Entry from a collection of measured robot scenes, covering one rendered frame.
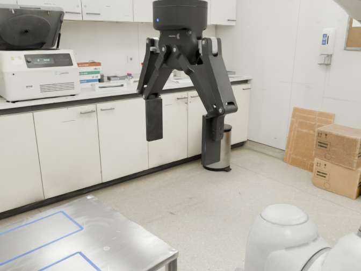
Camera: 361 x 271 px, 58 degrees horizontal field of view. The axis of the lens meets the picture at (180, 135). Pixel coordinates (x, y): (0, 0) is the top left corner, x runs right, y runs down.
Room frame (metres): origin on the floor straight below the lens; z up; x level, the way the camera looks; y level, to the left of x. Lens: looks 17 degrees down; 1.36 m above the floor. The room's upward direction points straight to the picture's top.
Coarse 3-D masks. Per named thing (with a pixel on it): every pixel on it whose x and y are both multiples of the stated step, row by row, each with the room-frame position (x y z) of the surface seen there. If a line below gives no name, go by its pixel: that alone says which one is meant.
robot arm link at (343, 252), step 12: (360, 228) 0.55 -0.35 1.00; (348, 240) 0.53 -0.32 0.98; (360, 240) 0.52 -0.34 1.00; (324, 252) 0.57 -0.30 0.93; (336, 252) 0.53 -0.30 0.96; (348, 252) 0.51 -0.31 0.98; (360, 252) 0.49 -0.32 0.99; (312, 264) 0.55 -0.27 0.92; (324, 264) 0.53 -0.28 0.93; (336, 264) 0.51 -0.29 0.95; (348, 264) 0.49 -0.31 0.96; (360, 264) 0.48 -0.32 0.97
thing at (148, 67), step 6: (150, 42) 0.51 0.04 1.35; (150, 54) 0.51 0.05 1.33; (156, 54) 0.52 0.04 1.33; (144, 60) 0.52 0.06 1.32; (150, 60) 0.51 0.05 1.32; (144, 66) 0.52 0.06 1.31; (150, 66) 0.52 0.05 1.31; (144, 72) 0.52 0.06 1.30; (150, 72) 0.52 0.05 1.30; (144, 78) 0.52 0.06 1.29; (138, 84) 0.53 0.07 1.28; (144, 84) 0.53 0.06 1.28; (138, 90) 0.53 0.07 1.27
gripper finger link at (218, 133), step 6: (216, 108) 0.40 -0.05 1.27; (234, 108) 0.39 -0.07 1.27; (216, 120) 0.40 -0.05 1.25; (222, 120) 0.41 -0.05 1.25; (210, 126) 0.41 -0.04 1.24; (216, 126) 0.40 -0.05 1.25; (222, 126) 0.41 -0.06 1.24; (210, 132) 0.41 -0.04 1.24; (216, 132) 0.40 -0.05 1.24; (222, 132) 0.41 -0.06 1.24; (210, 138) 0.41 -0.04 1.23; (216, 138) 0.40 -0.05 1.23; (222, 138) 0.41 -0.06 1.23
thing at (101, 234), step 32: (32, 224) 0.85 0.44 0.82; (64, 224) 0.85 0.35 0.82; (96, 224) 0.85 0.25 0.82; (128, 224) 0.85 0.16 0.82; (0, 256) 0.70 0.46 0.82; (32, 256) 0.70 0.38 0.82; (64, 256) 0.70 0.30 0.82; (96, 256) 0.70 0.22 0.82; (128, 256) 0.70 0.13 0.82; (160, 256) 0.70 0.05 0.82
